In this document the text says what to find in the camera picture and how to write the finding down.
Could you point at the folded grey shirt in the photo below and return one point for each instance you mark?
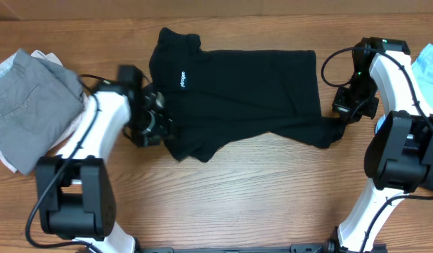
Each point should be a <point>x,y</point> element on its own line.
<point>30,112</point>

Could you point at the black t-shirt with white logo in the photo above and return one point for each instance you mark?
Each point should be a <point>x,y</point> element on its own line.
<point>222,96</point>

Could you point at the light blue garment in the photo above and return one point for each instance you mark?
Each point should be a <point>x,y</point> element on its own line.
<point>429,77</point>

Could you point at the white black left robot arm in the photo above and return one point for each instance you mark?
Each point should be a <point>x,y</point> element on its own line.
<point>75,197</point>

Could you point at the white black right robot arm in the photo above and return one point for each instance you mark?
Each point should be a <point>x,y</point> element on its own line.
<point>399,158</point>

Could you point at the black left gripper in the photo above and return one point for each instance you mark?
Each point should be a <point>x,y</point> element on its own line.
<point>161,121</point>

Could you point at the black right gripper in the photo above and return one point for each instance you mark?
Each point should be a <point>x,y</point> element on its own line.
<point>342,107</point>

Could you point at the folded white garment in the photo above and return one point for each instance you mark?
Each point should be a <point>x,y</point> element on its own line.
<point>74,123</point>

